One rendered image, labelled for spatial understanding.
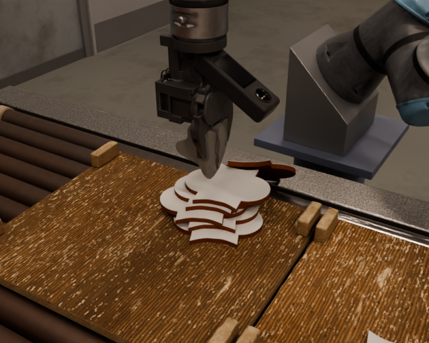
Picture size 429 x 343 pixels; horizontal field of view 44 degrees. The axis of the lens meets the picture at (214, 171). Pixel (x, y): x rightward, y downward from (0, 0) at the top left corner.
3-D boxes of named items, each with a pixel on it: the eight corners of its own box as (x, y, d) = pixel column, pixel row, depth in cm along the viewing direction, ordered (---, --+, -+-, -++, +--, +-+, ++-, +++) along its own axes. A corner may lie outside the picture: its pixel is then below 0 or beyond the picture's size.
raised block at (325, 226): (327, 219, 82) (329, 205, 80) (338, 223, 81) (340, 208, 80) (312, 241, 78) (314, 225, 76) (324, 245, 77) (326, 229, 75)
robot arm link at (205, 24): (239, -2, 68) (205, 12, 62) (239, 33, 71) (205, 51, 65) (190, -9, 72) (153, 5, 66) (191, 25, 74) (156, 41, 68)
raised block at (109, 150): (112, 152, 100) (110, 139, 98) (120, 154, 99) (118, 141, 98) (90, 167, 95) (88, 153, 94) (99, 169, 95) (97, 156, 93)
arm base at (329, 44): (335, 35, 120) (370, 7, 113) (374, 90, 120) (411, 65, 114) (306, 53, 109) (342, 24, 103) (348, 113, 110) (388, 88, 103)
